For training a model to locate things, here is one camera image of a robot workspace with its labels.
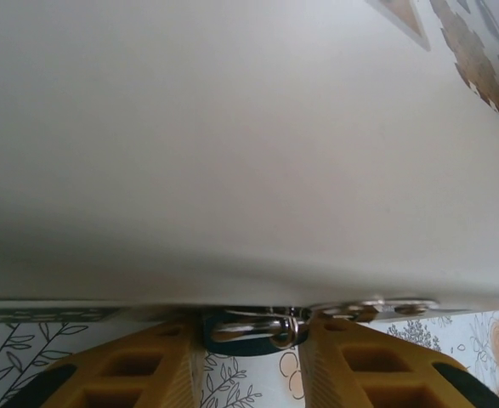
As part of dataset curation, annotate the left gripper left finger tan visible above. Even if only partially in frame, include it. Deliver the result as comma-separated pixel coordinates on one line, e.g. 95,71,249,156
2,317,204,408

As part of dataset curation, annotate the left gripper right finger tan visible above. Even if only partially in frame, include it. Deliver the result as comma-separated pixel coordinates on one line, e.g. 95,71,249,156
298,316,499,408

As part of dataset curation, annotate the patterned wooden box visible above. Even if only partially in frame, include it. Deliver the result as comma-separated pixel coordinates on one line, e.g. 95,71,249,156
0,0,499,319

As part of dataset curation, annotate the silver metal hasp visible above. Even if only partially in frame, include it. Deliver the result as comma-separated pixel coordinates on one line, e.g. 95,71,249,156
269,297,440,325

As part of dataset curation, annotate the floral table mat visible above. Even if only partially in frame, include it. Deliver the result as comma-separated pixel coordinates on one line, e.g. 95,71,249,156
0,309,499,408

